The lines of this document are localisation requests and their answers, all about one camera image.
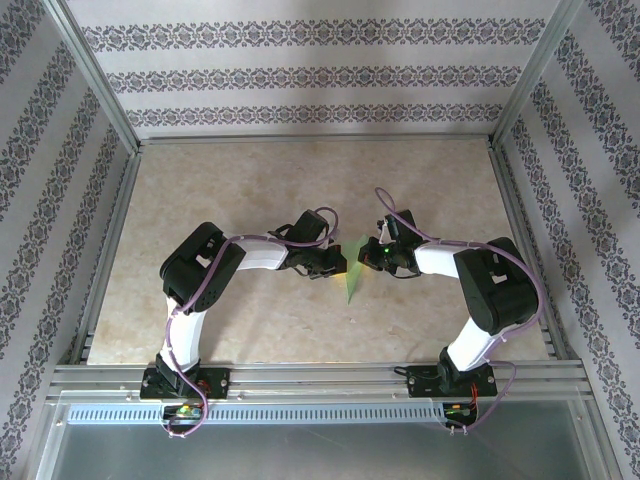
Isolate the light green paper sheet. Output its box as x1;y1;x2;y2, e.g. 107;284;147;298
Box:
342;234;373;306

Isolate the grey metal floor panel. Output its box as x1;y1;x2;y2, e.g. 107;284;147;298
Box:
29;399;624;480

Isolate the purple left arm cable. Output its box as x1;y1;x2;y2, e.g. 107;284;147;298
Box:
162;205;342;440

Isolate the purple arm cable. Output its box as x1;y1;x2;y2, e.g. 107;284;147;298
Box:
162;205;342;440
373;186;544;435

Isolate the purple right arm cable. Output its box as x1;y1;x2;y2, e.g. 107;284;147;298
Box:
373;186;544;435

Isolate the long aluminium frame rail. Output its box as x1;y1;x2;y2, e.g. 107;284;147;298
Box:
49;363;594;401

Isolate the aluminium rail under wallpaper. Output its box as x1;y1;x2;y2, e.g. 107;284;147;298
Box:
138;132;496;147

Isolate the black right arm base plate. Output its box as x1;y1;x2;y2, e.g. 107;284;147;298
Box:
405;364;497;399

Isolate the aluminium right side rail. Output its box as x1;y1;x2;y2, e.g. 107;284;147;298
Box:
487;139;570;362

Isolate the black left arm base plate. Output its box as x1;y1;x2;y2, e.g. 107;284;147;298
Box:
140;367;231;401

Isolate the slotted grey cable duct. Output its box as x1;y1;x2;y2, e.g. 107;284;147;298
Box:
66;403;447;426

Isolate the aluminium left side rail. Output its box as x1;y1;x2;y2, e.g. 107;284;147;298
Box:
67;147;146;366

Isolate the aluminium right frame post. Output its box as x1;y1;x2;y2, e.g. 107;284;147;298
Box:
491;0;585;149

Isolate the aluminium frame post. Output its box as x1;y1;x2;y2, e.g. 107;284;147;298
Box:
42;0;142;157
491;0;585;149

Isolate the aluminium left frame post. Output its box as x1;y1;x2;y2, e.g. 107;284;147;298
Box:
42;0;142;157

